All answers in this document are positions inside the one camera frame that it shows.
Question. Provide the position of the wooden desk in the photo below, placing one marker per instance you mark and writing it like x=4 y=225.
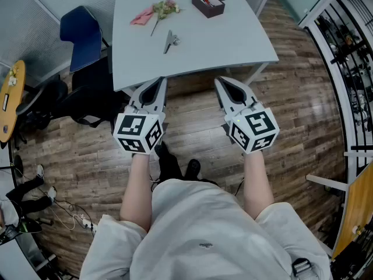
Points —
x=358 y=209

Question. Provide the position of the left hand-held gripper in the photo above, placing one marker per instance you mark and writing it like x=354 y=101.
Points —
x=131 y=127

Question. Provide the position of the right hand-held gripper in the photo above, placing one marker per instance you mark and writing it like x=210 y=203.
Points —
x=259 y=124

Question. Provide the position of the black green device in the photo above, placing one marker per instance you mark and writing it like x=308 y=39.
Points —
x=23 y=227

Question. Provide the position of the person's left forearm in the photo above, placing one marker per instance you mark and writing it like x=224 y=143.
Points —
x=137 y=191

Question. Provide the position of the white shelf with black frame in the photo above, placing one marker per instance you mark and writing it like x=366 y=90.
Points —
x=344 y=69

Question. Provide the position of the pink flower bouquet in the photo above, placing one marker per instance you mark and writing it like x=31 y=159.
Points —
x=164 y=9

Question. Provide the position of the pink cloth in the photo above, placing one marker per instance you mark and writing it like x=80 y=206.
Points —
x=142 y=17

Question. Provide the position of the round wooden table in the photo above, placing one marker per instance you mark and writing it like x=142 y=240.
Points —
x=13 y=98

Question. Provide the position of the person's legs in black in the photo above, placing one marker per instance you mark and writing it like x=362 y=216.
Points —
x=167 y=162

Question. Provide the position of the white power strip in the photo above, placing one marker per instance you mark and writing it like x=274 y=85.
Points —
x=87 y=224

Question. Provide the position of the black office chair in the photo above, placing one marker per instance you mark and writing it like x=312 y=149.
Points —
x=87 y=106
x=87 y=74
x=43 y=98

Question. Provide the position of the blue chair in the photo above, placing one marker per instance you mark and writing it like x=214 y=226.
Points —
x=80 y=36

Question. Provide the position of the brown open box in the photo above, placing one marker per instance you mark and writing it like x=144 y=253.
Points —
x=208 y=9

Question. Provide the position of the person's white shirt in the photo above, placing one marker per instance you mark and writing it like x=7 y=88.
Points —
x=204 y=229

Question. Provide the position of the white table leg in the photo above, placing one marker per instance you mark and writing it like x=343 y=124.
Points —
x=256 y=73

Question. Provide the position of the person's right forearm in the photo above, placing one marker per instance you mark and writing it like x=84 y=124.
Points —
x=256 y=185

